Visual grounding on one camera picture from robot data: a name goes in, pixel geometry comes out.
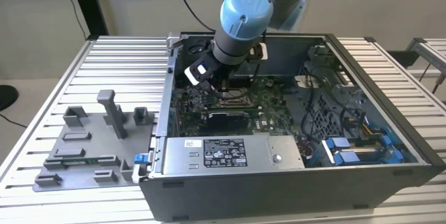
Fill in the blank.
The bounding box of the black round base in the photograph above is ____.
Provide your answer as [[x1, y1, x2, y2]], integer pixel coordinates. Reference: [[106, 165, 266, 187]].
[[0, 85, 19, 112]]

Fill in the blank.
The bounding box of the blue plastic drive latch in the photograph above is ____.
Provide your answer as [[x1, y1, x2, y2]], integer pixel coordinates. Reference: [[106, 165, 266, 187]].
[[378, 134, 406, 164]]

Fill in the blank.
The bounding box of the black drive cable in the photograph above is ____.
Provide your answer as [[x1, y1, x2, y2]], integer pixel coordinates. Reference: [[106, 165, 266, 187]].
[[338, 106, 367, 141]]

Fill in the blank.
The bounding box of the grey parts rack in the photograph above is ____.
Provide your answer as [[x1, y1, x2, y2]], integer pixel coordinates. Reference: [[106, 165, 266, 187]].
[[32, 89, 158, 193]]

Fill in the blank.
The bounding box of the black frame post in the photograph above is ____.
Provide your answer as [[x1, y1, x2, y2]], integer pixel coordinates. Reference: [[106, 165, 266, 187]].
[[67, 0, 110, 38]]

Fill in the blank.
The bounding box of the metal socket cover frame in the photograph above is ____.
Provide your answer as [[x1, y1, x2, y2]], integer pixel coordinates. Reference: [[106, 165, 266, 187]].
[[218, 88, 251, 107]]

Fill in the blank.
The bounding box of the blue disk carrier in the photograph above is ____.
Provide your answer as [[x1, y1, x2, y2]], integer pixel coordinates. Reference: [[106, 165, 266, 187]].
[[322, 136, 353, 154], [333, 150, 362, 167]]

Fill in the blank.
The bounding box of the green RAM stick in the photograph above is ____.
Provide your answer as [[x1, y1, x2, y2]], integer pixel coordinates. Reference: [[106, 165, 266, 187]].
[[62, 157, 103, 165]]

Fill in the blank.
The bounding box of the black rectangular block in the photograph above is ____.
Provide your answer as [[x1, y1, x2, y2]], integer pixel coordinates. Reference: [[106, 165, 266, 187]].
[[386, 50, 419, 68]]

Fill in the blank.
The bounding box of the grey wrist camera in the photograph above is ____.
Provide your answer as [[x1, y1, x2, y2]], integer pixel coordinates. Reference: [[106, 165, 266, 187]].
[[246, 42, 269, 65]]

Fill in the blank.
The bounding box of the black open PC case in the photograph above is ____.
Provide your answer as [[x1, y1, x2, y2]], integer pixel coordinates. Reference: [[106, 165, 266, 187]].
[[138, 32, 446, 222]]

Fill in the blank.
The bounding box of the CPU socket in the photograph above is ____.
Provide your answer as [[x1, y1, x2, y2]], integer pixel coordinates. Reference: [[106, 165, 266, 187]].
[[216, 87, 253, 108]]

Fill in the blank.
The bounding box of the green motherboard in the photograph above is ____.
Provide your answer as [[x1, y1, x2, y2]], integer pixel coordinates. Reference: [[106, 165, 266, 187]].
[[172, 75, 297, 137]]

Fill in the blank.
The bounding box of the grey perforated drive cage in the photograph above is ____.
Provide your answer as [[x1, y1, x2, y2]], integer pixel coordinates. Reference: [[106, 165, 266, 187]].
[[283, 45, 370, 141]]

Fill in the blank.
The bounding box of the black and white wrist camera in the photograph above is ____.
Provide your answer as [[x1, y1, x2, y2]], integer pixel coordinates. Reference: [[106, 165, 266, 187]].
[[183, 61, 219, 91]]

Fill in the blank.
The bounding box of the aluminium frame side table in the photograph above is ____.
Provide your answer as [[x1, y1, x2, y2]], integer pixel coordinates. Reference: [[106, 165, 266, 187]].
[[406, 38, 446, 78]]

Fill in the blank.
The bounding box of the silver power supply unit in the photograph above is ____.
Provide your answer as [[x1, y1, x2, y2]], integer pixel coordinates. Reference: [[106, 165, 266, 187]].
[[160, 133, 306, 177]]

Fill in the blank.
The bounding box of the black graphics card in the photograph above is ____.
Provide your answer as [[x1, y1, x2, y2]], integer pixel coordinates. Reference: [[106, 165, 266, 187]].
[[203, 111, 251, 132]]

